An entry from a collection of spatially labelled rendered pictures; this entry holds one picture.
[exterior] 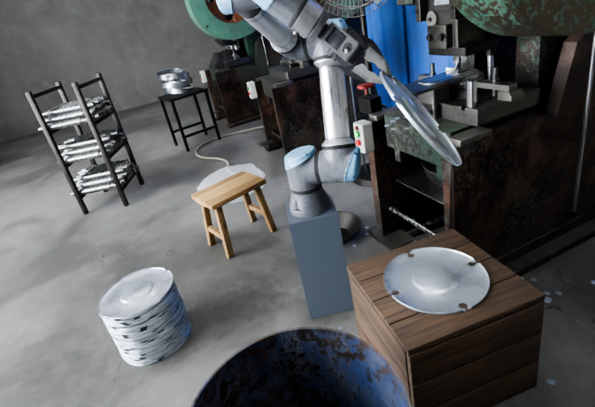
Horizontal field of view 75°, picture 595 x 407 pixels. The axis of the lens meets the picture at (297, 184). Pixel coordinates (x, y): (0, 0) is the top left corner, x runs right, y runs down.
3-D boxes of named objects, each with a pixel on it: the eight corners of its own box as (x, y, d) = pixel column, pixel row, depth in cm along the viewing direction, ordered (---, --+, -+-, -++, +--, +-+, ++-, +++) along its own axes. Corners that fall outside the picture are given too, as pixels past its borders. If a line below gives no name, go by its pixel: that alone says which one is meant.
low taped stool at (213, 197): (228, 260, 206) (211, 205, 192) (207, 246, 224) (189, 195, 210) (279, 230, 224) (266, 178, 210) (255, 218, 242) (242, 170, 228)
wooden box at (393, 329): (417, 441, 108) (408, 351, 93) (359, 341, 142) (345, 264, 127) (537, 386, 115) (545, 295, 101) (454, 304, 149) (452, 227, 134)
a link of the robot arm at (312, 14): (311, -3, 82) (289, 32, 85) (328, 11, 83) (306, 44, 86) (308, -2, 89) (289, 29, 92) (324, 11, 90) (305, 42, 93)
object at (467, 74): (466, 88, 146) (466, 76, 144) (437, 85, 159) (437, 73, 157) (484, 82, 149) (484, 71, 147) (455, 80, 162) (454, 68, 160)
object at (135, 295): (122, 330, 136) (121, 328, 135) (85, 304, 153) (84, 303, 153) (188, 280, 155) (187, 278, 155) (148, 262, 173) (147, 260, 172)
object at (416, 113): (432, 156, 76) (436, 153, 75) (361, 56, 88) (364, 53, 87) (471, 173, 98) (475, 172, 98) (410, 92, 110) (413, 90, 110)
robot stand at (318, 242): (311, 318, 157) (288, 224, 138) (305, 289, 173) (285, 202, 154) (354, 310, 157) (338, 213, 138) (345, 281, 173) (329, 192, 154)
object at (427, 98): (413, 129, 143) (410, 93, 137) (390, 122, 155) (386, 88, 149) (465, 111, 150) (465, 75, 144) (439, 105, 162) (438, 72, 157)
